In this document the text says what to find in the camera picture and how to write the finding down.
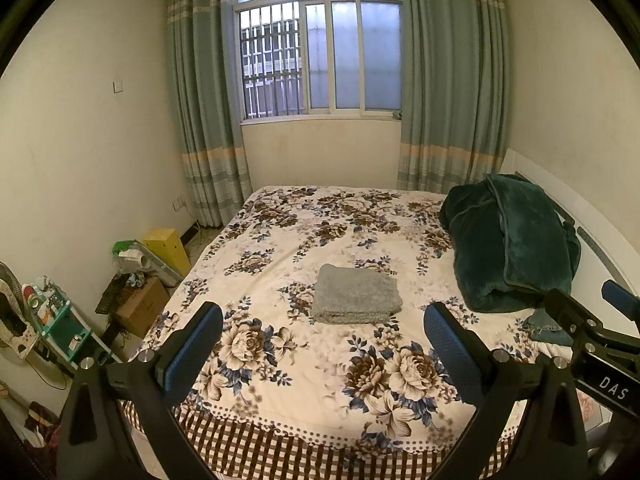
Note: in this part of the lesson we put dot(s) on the cardboard box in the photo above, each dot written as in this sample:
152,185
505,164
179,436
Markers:
142,307

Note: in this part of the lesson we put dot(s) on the dark green pillow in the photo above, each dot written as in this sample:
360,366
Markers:
530,230

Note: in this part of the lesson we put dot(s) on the green striped curtain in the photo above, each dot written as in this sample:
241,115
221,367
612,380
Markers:
450,70
205,85

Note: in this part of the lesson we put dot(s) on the dark green blanket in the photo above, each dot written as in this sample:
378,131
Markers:
465,210

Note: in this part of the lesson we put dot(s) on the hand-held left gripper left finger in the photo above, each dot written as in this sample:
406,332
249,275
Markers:
192,355

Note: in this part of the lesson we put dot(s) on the white pipe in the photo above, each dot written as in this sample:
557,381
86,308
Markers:
150,266

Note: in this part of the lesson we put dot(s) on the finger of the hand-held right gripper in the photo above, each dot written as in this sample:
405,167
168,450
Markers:
622,300
570,312

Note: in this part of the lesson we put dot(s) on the white spotted cloth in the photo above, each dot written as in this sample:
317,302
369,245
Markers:
15,327

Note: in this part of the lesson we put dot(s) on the black keyboard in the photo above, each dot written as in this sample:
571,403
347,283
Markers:
110,295

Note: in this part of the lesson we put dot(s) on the barred window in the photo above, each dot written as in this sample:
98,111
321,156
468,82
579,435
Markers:
320,50

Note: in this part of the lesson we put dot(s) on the wall switch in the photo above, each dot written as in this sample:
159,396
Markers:
119,86

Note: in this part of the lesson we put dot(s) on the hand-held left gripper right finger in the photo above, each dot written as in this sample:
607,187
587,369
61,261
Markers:
450,355

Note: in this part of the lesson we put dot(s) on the green plastic bag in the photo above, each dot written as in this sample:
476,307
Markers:
125,249

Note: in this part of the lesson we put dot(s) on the yellow box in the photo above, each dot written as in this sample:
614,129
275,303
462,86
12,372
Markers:
167,250

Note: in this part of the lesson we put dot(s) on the bed with floral sheet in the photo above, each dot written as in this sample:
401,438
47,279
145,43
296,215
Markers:
300,240

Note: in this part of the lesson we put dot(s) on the teal shelf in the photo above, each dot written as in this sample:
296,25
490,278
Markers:
65,325

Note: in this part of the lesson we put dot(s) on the grey pants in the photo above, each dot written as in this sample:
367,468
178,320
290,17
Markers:
355,292

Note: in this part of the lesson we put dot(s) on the white headboard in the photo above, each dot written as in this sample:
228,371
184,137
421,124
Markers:
612,255

